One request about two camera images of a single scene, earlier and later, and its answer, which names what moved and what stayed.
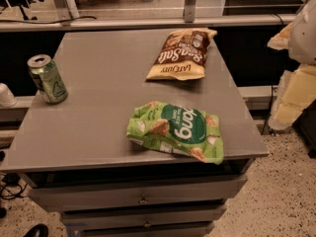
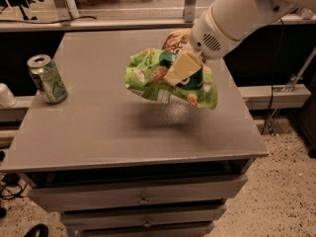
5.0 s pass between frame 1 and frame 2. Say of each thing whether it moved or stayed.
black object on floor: stayed
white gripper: moved
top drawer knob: stayed
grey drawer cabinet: stayed
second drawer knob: stayed
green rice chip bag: moved
